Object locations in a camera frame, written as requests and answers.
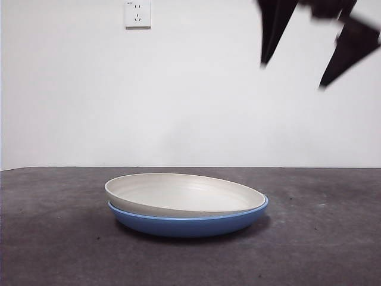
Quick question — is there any white round plate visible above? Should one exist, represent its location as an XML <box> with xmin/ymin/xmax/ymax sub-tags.
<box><xmin>104</xmin><ymin>172</ymin><xmax>266</xmax><ymax>214</ymax></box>

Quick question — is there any blue round plate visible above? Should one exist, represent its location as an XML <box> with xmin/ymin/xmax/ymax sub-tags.
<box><xmin>107</xmin><ymin>195</ymin><xmax>270</xmax><ymax>238</ymax></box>

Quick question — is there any white wall socket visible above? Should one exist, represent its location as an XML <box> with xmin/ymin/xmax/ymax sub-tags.
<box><xmin>124</xmin><ymin>0</ymin><xmax>152</xmax><ymax>30</ymax></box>

